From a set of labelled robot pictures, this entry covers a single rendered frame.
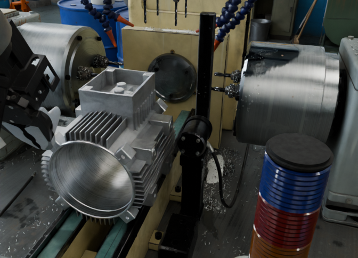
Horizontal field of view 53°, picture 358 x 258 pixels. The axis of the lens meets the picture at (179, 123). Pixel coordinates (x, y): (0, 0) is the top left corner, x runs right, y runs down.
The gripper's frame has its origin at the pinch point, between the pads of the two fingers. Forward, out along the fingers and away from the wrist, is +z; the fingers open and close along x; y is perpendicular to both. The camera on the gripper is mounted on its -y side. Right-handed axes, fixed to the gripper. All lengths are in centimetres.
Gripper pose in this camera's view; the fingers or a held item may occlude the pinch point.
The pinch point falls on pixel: (43, 147)
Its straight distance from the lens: 60.3
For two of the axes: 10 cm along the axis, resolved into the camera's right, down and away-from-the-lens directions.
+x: -9.7, -1.4, 2.2
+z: 1.1, 5.4, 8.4
